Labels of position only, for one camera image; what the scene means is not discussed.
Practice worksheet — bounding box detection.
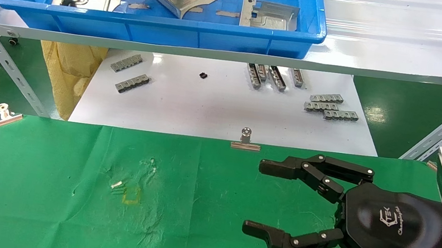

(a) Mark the green table cloth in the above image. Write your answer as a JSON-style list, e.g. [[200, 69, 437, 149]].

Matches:
[[0, 106, 442, 248]]

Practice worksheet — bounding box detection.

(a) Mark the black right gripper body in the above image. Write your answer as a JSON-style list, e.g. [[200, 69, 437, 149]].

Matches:
[[333, 179, 442, 248]]

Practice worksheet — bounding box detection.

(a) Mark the grey connector strips right group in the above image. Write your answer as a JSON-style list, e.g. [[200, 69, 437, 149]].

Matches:
[[303, 99, 340, 116]]

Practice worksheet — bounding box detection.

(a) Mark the notched metal bracket part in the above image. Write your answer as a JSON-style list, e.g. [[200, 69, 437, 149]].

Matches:
[[239, 0, 301, 34]]

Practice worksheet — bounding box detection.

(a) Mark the blue plastic bin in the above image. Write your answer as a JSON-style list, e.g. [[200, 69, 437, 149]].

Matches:
[[0, 0, 332, 67]]

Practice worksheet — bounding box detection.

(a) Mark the white metal shelf board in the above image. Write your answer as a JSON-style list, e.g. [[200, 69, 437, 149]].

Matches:
[[0, 0, 442, 94]]

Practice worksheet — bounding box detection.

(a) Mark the yellow cloth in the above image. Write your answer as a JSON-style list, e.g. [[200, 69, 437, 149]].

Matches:
[[31, 39, 108, 125]]

